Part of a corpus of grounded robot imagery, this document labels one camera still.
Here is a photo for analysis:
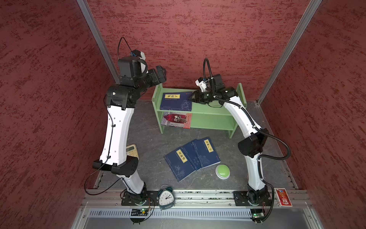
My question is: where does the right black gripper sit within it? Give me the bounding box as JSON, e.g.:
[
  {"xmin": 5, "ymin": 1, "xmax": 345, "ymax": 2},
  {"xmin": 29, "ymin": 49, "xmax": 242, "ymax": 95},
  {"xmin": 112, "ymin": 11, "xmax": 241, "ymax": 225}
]
[{"xmin": 188, "ymin": 89, "xmax": 217, "ymax": 104}]

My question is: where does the blue book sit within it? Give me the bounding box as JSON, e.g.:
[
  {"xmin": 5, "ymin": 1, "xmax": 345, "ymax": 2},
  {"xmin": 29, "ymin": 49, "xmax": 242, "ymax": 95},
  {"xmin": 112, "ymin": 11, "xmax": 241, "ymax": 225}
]
[
  {"xmin": 181, "ymin": 142, "xmax": 202, "ymax": 171},
  {"xmin": 160, "ymin": 92, "xmax": 192, "ymax": 112},
  {"xmin": 164, "ymin": 147, "xmax": 196, "ymax": 182},
  {"xmin": 192, "ymin": 137, "xmax": 221, "ymax": 168}
]

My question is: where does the pink illustrated book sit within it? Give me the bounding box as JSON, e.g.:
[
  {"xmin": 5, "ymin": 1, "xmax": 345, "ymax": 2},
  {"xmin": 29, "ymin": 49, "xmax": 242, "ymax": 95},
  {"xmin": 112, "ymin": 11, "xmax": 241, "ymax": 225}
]
[{"xmin": 161, "ymin": 112, "xmax": 192, "ymax": 129}]

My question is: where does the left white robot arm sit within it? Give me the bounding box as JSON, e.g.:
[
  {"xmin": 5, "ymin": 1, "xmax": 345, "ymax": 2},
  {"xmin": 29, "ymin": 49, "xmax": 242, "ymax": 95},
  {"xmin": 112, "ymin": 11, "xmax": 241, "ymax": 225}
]
[{"xmin": 92, "ymin": 65, "xmax": 166, "ymax": 206}]

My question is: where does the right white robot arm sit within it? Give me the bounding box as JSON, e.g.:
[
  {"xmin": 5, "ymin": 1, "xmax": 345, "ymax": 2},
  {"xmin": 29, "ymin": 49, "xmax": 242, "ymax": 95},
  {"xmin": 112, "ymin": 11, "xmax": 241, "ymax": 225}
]
[{"xmin": 189, "ymin": 87, "xmax": 268, "ymax": 206}]

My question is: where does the green wooden shelf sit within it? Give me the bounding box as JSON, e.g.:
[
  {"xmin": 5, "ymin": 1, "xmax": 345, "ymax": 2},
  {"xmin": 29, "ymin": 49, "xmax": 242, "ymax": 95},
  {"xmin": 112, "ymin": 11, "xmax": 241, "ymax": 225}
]
[{"xmin": 152, "ymin": 84, "xmax": 238, "ymax": 138}]

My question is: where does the cream calculator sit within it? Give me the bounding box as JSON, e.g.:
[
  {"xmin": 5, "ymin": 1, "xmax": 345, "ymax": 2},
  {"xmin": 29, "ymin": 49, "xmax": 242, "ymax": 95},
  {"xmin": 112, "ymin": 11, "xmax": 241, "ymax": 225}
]
[{"xmin": 126, "ymin": 144, "xmax": 140, "ymax": 160}]

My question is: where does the green push button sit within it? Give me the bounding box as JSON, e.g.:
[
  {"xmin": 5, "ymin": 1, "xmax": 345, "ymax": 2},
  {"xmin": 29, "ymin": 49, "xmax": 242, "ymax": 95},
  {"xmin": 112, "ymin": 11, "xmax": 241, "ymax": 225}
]
[{"xmin": 215, "ymin": 164, "xmax": 230, "ymax": 180}]

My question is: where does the teal alarm clock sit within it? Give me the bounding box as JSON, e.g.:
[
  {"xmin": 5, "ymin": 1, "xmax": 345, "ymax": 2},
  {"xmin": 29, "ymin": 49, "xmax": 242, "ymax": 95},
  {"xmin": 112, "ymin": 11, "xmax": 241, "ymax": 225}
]
[{"xmin": 157, "ymin": 184, "xmax": 175, "ymax": 210}]

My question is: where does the right circuit board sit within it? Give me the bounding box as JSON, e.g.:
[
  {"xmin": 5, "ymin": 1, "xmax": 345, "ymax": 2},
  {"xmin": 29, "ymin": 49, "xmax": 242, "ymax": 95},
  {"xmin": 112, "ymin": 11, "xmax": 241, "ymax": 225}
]
[{"xmin": 250, "ymin": 209, "xmax": 266, "ymax": 224}]

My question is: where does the circuit board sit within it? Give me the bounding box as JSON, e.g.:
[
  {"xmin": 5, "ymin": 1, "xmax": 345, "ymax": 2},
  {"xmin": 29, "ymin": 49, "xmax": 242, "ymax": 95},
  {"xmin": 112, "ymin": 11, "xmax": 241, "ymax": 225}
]
[
  {"xmin": 130, "ymin": 209, "xmax": 149, "ymax": 224},
  {"xmin": 250, "ymin": 209, "xmax": 266, "ymax": 224}
]

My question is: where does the left circuit board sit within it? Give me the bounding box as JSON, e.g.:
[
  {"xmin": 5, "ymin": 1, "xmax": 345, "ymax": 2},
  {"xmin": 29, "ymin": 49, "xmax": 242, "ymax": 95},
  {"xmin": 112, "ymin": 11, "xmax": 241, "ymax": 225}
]
[{"xmin": 130, "ymin": 209, "xmax": 149, "ymax": 224}]

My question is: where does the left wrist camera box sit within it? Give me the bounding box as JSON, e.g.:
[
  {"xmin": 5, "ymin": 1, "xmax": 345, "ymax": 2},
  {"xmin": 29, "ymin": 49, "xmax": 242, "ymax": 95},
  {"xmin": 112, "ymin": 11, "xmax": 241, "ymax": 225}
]
[{"xmin": 117, "ymin": 50, "xmax": 148, "ymax": 79}]

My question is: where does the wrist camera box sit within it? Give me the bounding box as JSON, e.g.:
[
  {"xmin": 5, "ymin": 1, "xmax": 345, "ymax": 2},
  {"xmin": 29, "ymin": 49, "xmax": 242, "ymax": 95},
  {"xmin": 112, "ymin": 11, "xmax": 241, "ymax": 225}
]
[
  {"xmin": 117, "ymin": 50, "xmax": 148, "ymax": 79},
  {"xmin": 195, "ymin": 74, "xmax": 225, "ymax": 92}
]

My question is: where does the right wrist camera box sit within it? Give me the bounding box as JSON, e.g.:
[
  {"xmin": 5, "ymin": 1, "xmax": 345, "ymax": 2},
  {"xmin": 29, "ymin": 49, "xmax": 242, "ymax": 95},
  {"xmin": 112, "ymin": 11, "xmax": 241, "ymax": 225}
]
[{"xmin": 195, "ymin": 74, "xmax": 225, "ymax": 92}]

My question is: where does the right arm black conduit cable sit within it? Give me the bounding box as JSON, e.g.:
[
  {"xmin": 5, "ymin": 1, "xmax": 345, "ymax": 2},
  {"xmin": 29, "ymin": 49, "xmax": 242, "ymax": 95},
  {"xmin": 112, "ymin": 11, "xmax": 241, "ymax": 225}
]
[{"xmin": 202, "ymin": 58, "xmax": 292, "ymax": 189}]

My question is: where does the left aluminium corner post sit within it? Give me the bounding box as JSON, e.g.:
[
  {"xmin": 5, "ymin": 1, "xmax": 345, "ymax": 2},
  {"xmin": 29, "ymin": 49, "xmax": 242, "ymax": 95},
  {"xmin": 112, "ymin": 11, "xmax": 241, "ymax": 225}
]
[{"xmin": 77, "ymin": 0, "xmax": 119, "ymax": 83}]

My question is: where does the aluminium corner post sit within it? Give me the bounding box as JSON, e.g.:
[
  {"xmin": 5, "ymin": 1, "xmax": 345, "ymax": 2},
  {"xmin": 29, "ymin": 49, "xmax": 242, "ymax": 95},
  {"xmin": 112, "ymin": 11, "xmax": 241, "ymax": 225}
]
[
  {"xmin": 77, "ymin": 0, "xmax": 119, "ymax": 83},
  {"xmin": 256, "ymin": 0, "xmax": 322, "ymax": 106}
]

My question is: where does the right aluminium corner post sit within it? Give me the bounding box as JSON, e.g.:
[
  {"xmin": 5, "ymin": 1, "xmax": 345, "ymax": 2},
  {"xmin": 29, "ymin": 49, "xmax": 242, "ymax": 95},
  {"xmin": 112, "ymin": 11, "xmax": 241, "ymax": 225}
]
[{"xmin": 256, "ymin": 0, "xmax": 322, "ymax": 106}]

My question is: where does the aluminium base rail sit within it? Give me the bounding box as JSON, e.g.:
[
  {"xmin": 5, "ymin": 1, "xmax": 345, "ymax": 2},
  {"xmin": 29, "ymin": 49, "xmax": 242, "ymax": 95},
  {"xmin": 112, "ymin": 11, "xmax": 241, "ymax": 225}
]
[{"xmin": 71, "ymin": 188, "xmax": 324, "ymax": 229}]

